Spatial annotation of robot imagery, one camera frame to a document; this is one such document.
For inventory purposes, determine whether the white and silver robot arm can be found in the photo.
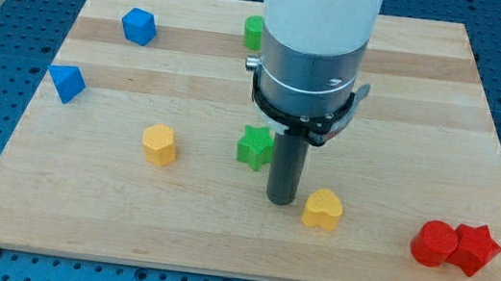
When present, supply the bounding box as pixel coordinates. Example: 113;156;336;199
246;0;384;205

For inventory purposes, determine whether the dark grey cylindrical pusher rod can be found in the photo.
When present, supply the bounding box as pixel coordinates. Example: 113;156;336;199
266;134;308;206

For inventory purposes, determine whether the black clamp ring mount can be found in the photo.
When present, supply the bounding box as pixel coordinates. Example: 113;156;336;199
251;73;371;146

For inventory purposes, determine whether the blue triangular prism block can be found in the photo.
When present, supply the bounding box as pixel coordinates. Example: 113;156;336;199
47;64;86;104

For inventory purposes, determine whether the wooden board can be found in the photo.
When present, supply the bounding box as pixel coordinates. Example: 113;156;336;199
0;0;501;281

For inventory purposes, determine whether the red star block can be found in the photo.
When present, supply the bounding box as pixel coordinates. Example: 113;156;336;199
445;223;501;277

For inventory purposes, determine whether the green cylinder block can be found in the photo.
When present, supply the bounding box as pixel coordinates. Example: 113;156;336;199
243;15;264;51

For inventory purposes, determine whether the green star block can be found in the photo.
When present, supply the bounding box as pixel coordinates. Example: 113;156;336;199
236;125;274;171

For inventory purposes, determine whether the yellow heart block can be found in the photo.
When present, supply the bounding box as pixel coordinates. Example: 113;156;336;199
301;188;343;232

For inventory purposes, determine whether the red cylinder block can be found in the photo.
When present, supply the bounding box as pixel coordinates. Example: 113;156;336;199
410;220;459;268

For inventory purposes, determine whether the yellow hexagon block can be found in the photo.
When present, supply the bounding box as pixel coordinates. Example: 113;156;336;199
142;123;177;166

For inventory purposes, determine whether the blue cube block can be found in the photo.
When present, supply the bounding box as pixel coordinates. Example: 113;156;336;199
121;7;157;46

